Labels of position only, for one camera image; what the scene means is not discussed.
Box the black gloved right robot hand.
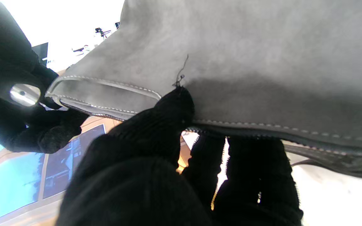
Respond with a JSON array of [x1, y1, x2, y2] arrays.
[[0, 0, 89, 154]]

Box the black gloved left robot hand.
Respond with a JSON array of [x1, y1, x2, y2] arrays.
[[55, 86, 304, 226]]

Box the grey suede zipper pouch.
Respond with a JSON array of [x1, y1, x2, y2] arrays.
[[45, 0, 362, 178]]

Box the black metal stand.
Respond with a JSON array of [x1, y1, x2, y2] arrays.
[[94, 27, 112, 39]]

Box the white framed window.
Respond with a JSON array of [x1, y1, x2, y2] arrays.
[[0, 123, 107, 226]]

